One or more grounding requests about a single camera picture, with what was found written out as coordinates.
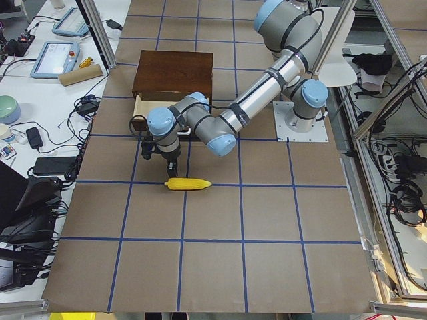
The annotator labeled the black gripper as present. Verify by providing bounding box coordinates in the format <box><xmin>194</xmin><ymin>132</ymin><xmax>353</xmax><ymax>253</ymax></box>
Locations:
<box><xmin>167</xmin><ymin>157</ymin><xmax>178</xmax><ymax>178</ymax></box>

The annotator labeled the yellow toy corn cob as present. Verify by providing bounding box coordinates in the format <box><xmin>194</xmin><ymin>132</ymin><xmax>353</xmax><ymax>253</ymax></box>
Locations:
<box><xmin>164</xmin><ymin>177</ymin><xmax>212</xmax><ymax>191</ymax></box>

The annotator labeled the white drawer handle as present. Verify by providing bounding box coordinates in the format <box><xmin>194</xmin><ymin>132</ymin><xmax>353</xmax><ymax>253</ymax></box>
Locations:
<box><xmin>177</xmin><ymin>127</ymin><xmax>191</xmax><ymax>136</ymax></box>

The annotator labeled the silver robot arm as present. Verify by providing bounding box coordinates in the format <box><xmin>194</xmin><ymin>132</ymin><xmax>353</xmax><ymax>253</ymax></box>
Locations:
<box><xmin>254</xmin><ymin>1</ymin><xmax>322</xmax><ymax>73</ymax></box>
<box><xmin>141</xmin><ymin>46</ymin><xmax>328</xmax><ymax>177</ymax></box>

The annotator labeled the dark wooden drawer cabinet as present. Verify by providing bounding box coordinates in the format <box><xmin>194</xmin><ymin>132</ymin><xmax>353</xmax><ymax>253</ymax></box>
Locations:
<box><xmin>132</xmin><ymin>50</ymin><xmax>214</xmax><ymax>101</ymax></box>

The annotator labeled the black laptop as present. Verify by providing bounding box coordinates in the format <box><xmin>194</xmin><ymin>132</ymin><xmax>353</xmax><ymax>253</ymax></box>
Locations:
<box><xmin>33</xmin><ymin>156</ymin><xmax>76</xmax><ymax>176</ymax></box>

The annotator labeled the cardboard tube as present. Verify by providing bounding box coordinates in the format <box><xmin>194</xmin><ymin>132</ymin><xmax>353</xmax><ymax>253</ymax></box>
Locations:
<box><xmin>58</xmin><ymin>64</ymin><xmax>103</xmax><ymax>87</ymax></box>

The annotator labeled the black smartphone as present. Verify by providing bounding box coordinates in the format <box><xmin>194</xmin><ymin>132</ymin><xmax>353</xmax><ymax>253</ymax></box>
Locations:
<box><xmin>26</xmin><ymin>127</ymin><xmax>43</xmax><ymax>150</ymax></box>

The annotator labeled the black power adapter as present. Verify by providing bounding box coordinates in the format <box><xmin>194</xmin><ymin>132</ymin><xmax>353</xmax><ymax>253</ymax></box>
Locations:
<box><xmin>106</xmin><ymin>19</ymin><xmax>123</xmax><ymax>31</ymax></box>

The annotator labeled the lower teach pendant tablet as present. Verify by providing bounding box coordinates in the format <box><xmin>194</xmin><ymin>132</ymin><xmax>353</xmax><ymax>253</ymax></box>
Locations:
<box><xmin>30</xmin><ymin>41</ymin><xmax>80</xmax><ymax>79</ymax></box>

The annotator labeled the teach pendant tablet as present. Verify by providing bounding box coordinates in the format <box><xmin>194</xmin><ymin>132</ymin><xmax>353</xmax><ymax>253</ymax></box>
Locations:
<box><xmin>52</xmin><ymin>7</ymin><xmax>89</xmax><ymax>37</ymax></box>
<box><xmin>30</xmin><ymin>41</ymin><xmax>80</xmax><ymax>79</ymax></box>

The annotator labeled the white paper cup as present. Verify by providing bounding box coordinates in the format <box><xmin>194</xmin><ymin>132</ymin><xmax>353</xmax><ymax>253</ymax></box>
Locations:
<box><xmin>0</xmin><ymin>123</ymin><xmax>15</xmax><ymax>143</ymax></box>

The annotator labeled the green ceramic bowl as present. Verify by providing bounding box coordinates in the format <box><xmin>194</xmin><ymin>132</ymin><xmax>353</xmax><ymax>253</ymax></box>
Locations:
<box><xmin>0</xmin><ymin>95</ymin><xmax>21</xmax><ymax>124</ymax></box>

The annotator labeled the upper teach pendant tablet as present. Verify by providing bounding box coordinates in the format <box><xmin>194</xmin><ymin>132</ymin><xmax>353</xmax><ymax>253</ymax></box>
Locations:
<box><xmin>52</xmin><ymin>7</ymin><xmax>89</xmax><ymax>37</ymax></box>

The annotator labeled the white plastic chair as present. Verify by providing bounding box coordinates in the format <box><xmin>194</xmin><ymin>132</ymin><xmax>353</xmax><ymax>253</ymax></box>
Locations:
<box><xmin>315</xmin><ymin>7</ymin><xmax>357</xmax><ymax>87</ymax></box>

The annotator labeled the black cloth bundle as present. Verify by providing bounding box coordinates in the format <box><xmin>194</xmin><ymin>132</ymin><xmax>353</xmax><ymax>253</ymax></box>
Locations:
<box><xmin>352</xmin><ymin>53</ymin><xmax>392</xmax><ymax>75</ymax></box>

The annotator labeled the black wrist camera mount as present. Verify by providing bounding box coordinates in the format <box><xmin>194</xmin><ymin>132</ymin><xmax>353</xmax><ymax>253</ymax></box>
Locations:
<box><xmin>140</xmin><ymin>132</ymin><xmax>159</xmax><ymax>161</ymax></box>

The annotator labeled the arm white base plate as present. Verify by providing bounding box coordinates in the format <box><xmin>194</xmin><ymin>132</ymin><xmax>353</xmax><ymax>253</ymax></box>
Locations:
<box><xmin>273</xmin><ymin>101</ymin><xmax>328</xmax><ymax>143</ymax></box>

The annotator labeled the aluminium frame post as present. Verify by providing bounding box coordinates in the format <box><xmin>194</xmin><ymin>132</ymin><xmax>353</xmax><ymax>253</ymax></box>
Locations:
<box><xmin>76</xmin><ymin>0</ymin><xmax>116</xmax><ymax>70</ymax></box>

